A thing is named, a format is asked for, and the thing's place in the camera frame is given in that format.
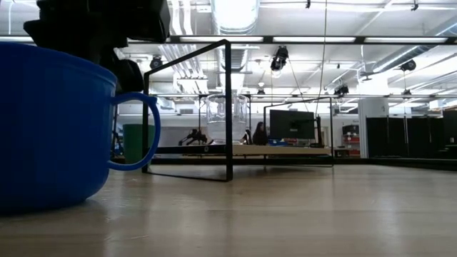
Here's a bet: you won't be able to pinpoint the black cabinets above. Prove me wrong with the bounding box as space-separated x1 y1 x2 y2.
366 109 457 160

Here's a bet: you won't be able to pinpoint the round ceiling air duct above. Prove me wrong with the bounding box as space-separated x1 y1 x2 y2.
210 0 261 72

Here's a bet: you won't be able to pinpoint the wooden shelf with black frame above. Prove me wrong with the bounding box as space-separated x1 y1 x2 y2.
141 39 335 183

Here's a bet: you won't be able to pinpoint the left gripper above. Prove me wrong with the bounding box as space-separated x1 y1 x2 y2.
23 0 171 94

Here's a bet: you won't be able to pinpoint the black table frame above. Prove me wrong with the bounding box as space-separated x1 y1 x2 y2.
109 156 457 171

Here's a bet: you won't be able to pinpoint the green plastic cup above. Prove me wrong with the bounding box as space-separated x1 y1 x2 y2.
122 124 156 165

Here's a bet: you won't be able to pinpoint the overhead camera mount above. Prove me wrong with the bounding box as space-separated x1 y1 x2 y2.
269 45 290 73

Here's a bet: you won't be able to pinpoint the black overhead rig beam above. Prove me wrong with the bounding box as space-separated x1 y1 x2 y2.
0 34 457 46

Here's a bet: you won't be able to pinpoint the clear glass cup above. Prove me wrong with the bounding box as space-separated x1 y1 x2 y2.
206 93 248 144

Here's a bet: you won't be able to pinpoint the black computer monitor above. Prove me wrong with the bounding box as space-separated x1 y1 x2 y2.
268 109 316 141

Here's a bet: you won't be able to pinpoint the red storage rack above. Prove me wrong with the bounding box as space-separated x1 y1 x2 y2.
341 124 361 157

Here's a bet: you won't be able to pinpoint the person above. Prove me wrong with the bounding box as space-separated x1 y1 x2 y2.
251 121 271 146

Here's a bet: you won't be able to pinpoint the blue plastic mug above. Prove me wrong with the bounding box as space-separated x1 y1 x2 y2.
0 41 162 215

